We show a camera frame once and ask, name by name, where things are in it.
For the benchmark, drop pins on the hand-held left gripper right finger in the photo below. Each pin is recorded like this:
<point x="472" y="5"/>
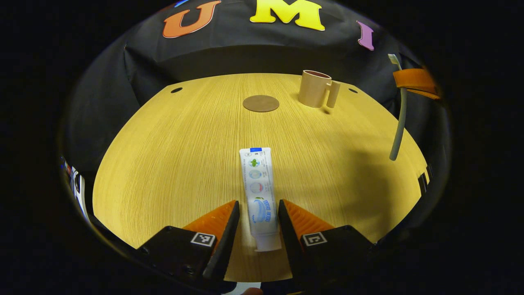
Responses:
<point x="290" y="246"/>

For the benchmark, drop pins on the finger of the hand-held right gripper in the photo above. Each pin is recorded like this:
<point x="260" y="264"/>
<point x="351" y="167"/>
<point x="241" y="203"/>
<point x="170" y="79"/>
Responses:
<point x="417" y="80"/>

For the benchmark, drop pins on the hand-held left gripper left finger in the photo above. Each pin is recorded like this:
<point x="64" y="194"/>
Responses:
<point x="225" y="246"/>

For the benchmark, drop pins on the pale green toothbrush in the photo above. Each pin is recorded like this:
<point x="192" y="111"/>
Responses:
<point x="400" y="123"/>

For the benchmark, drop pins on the white toothpaste tube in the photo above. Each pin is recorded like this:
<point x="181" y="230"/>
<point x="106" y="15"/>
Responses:
<point x="260" y="192"/>

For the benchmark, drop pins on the beige cup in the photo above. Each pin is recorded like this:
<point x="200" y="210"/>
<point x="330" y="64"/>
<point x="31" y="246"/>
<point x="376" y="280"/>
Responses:
<point x="313" y="90"/>

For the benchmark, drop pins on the round brown coaster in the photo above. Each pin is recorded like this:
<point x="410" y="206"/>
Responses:
<point x="261" y="103"/>

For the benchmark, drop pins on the wooden desktop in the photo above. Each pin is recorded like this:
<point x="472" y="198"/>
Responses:
<point x="184" y="155"/>

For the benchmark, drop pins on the black backdrop cloth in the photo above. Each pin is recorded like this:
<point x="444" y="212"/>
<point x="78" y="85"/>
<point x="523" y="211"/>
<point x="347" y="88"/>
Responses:
<point x="229" y="53"/>

